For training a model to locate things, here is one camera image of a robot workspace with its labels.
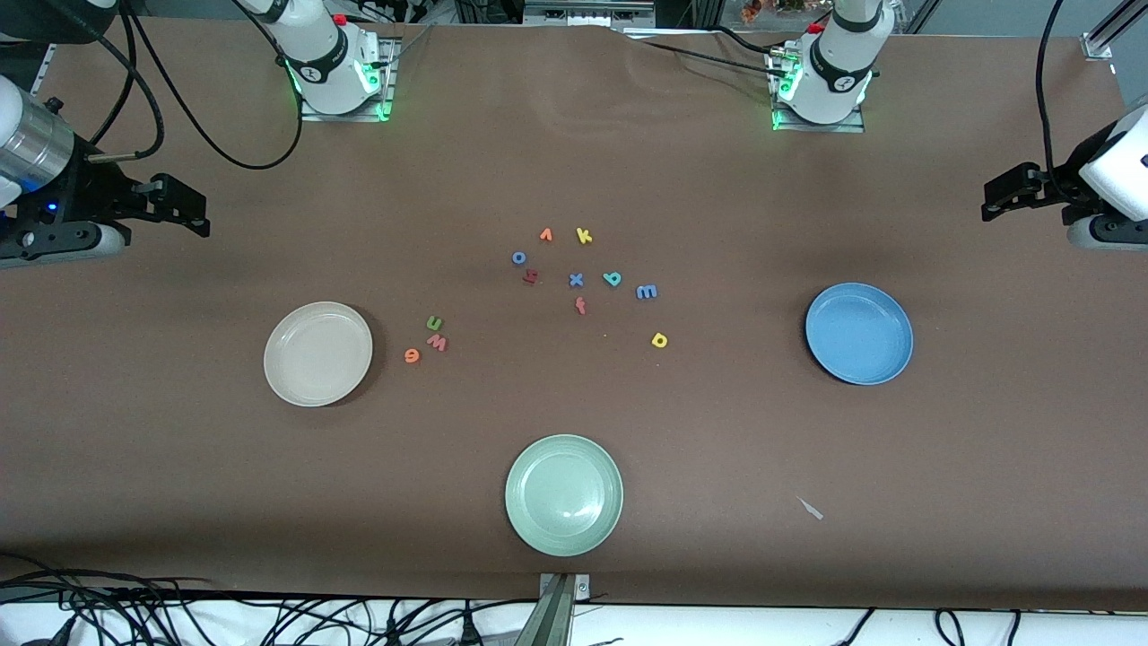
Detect beige brown plate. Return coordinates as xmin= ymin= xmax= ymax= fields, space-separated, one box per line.
xmin=263 ymin=301 xmax=374 ymax=408

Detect blue plate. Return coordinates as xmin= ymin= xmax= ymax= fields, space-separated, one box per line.
xmin=804 ymin=282 xmax=915 ymax=387

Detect brown table cover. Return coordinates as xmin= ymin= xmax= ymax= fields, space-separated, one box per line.
xmin=0 ymin=16 xmax=1148 ymax=611

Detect grey power strip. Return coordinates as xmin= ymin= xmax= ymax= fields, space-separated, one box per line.
xmin=523 ymin=0 xmax=656 ymax=26

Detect pale green plate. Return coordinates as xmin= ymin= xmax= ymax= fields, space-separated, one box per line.
xmin=504 ymin=434 xmax=625 ymax=558

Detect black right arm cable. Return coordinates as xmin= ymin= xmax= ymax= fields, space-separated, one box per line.
xmin=85 ymin=0 xmax=304 ymax=171

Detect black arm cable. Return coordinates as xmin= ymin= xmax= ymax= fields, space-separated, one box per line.
xmin=1034 ymin=0 xmax=1079 ymax=203
xmin=85 ymin=0 xmax=304 ymax=171

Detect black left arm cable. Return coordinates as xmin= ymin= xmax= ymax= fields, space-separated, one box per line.
xmin=1034 ymin=0 xmax=1079 ymax=203

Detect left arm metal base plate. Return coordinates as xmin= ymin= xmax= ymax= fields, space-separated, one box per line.
xmin=770 ymin=45 xmax=866 ymax=134

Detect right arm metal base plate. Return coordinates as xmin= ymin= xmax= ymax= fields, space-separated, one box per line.
xmin=300 ymin=36 xmax=400 ymax=122

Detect black cable on table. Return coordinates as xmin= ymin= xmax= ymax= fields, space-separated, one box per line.
xmin=619 ymin=25 xmax=790 ymax=77

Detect tangled black floor cables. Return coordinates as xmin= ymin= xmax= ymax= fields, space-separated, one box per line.
xmin=0 ymin=552 xmax=539 ymax=646

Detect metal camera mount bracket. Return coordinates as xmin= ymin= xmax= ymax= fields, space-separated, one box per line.
xmin=516 ymin=572 xmax=593 ymax=646

